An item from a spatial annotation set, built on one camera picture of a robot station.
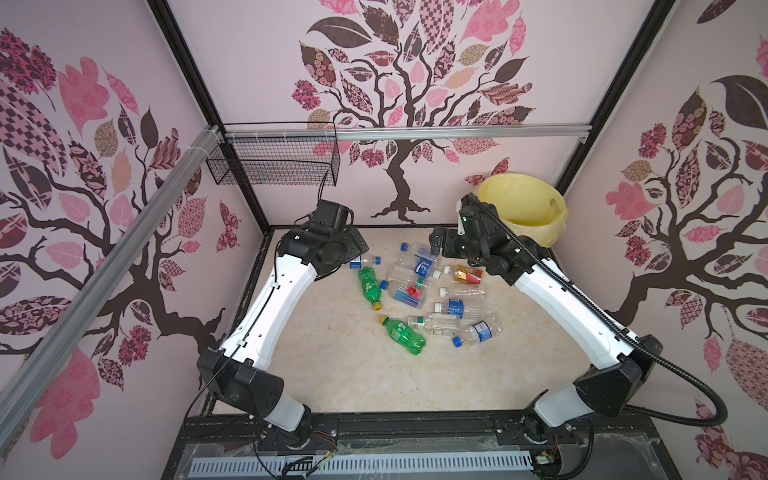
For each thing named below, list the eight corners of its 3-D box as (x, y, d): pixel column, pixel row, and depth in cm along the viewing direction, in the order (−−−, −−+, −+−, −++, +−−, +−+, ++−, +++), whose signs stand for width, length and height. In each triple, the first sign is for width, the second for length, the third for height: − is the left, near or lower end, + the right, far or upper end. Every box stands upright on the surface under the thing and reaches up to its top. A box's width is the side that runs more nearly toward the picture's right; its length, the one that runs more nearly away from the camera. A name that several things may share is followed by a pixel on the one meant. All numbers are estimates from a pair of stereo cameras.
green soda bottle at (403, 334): (375, 330, 93) (375, 322, 89) (385, 318, 96) (385, 310, 92) (417, 357, 87) (419, 350, 83) (426, 343, 90) (428, 336, 86)
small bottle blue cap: (457, 353, 89) (461, 345, 85) (450, 339, 92) (453, 331, 88) (498, 337, 92) (503, 329, 88) (490, 324, 95) (495, 316, 91)
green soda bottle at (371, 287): (370, 313, 95) (369, 307, 92) (357, 274, 106) (356, 267, 102) (386, 308, 96) (386, 302, 93) (372, 270, 107) (371, 263, 104)
